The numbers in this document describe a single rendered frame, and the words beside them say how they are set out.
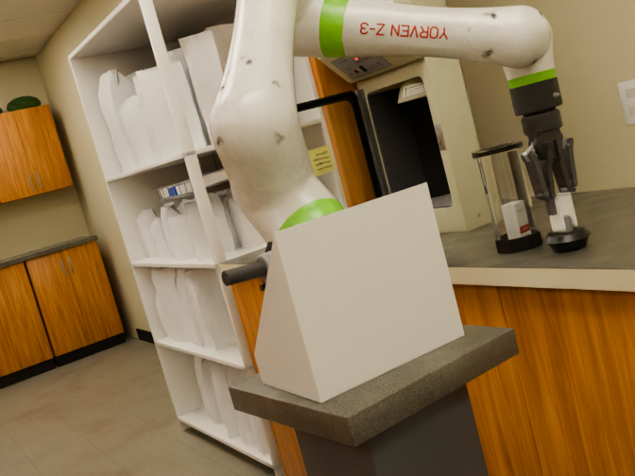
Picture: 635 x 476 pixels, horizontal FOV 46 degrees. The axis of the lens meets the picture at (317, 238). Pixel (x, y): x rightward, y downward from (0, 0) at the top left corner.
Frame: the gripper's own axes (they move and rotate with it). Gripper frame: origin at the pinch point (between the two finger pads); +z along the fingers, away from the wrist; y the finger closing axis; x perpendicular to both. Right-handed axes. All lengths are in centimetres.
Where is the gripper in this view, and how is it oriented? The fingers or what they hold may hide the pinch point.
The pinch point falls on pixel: (561, 212)
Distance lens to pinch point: 158.0
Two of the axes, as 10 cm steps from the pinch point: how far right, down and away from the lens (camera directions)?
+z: 2.6, 9.6, 1.3
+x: 5.2, -0.3, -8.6
